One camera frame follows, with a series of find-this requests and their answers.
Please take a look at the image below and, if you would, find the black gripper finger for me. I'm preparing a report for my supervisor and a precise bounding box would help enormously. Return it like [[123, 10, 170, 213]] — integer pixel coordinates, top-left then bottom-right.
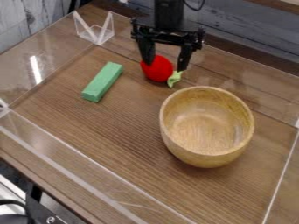
[[178, 44, 192, 72], [138, 38, 155, 65]]

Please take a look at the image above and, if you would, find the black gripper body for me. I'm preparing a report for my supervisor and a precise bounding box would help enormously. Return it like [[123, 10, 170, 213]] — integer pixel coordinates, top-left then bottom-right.
[[131, 17, 206, 50]]

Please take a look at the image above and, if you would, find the red plush strawberry toy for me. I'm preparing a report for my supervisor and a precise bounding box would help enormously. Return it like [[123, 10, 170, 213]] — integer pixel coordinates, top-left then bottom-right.
[[140, 55, 183, 88]]

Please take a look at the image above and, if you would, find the wooden bowl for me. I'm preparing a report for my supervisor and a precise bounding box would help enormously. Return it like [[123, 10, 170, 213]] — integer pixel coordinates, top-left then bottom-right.
[[159, 86, 255, 168]]

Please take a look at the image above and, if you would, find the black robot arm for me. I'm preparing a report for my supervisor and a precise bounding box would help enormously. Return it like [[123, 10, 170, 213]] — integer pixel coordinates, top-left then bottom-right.
[[131, 0, 206, 72]]

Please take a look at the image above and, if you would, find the green rectangular block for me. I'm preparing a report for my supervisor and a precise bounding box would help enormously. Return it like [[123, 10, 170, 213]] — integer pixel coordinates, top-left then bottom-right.
[[82, 62, 123, 102]]

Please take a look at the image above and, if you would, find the clear acrylic corner bracket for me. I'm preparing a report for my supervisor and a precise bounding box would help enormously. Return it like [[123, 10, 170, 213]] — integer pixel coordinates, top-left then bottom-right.
[[72, 11, 115, 46]]

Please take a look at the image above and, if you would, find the clear acrylic tray wall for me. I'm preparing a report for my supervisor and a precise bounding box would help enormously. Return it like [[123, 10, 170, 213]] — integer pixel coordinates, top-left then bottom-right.
[[0, 99, 195, 224]]

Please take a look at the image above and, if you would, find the black metal table frame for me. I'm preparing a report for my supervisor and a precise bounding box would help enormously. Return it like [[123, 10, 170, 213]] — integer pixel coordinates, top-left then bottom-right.
[[0, 180, 75, 224]]

